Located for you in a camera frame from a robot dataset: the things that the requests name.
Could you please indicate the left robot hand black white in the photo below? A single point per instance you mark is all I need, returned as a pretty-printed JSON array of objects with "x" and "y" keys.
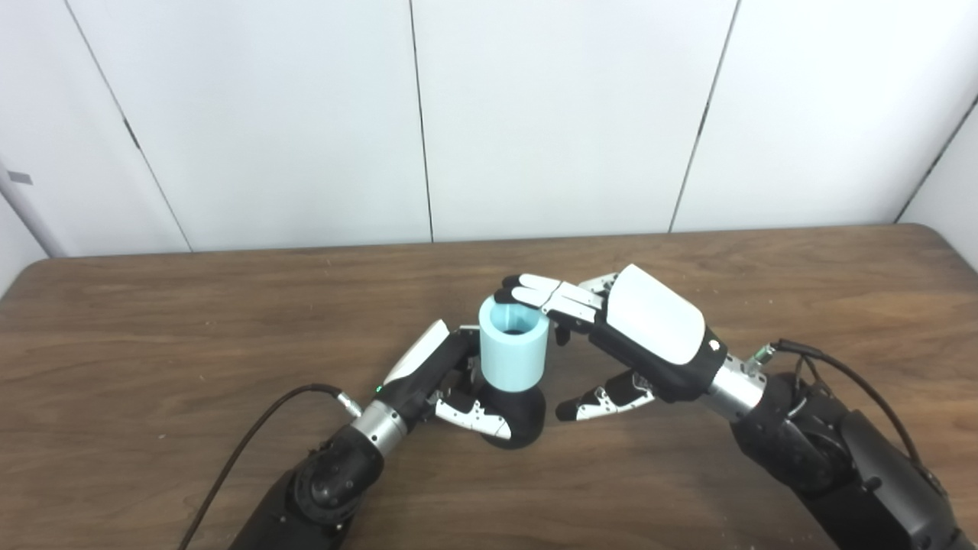
[{"x": 428, "y": 370}]

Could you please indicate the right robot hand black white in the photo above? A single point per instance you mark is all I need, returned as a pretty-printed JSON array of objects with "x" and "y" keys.
[{"x": 657, "y": 328}]

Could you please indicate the black nozzle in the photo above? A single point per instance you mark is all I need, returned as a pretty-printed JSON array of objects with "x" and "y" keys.
[{"x": 523, "y": 420}]

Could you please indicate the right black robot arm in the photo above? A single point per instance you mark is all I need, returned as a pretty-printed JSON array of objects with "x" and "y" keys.
[{"x": 840, "y": 466}]

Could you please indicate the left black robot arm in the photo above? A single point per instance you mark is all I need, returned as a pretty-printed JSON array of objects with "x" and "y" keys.
[{"x": 328, "y": 489}]

